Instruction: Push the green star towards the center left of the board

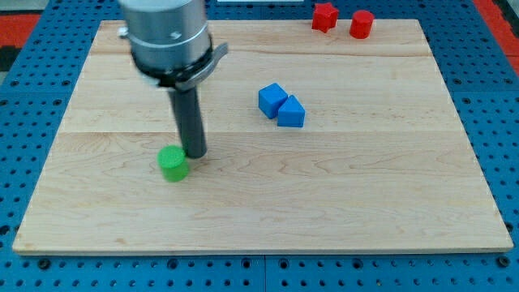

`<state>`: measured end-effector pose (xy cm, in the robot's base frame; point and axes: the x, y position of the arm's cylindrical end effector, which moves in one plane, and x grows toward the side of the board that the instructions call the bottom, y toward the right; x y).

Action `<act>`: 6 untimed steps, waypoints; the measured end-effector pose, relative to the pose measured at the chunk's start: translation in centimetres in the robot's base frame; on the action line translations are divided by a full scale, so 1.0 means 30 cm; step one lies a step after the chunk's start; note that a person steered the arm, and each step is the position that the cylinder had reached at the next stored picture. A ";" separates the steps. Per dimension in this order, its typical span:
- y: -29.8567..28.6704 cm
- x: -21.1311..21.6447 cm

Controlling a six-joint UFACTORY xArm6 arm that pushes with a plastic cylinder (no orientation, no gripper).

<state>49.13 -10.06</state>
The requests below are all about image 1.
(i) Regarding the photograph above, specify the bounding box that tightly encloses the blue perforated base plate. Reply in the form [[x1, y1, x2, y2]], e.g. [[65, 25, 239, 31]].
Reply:
[[1, 1, 518, 291]]

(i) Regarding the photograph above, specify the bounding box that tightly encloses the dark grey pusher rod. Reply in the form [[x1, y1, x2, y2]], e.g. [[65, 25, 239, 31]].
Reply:
[[168, 88, 207, 159]]

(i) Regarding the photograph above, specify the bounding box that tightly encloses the blue cube block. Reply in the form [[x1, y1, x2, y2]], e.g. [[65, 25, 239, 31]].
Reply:
[[258, 83, 288, 119]]

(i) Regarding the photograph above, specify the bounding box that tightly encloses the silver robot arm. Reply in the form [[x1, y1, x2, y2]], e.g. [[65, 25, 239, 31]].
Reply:
[[118, 0, 228, 91]]

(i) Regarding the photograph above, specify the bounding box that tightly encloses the blue triangular block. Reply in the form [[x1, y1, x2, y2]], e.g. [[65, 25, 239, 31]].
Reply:
[[277, 95, 306, 127]]

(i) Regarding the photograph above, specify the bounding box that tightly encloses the wooden board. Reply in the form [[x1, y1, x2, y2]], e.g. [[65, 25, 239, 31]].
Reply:
[[13, 19, 513, 256]]

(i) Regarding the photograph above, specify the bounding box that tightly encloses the red star block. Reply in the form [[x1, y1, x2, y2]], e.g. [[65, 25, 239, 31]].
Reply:
[[311, 2, 339, 33]]

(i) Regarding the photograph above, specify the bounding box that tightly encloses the green cylinder block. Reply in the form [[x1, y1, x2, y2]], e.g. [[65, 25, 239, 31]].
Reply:
[[157, 145, 189, 182]]

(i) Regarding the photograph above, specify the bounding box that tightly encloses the red cylinder block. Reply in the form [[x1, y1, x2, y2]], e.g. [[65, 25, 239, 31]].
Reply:
[[350, 10, 375, 39]]

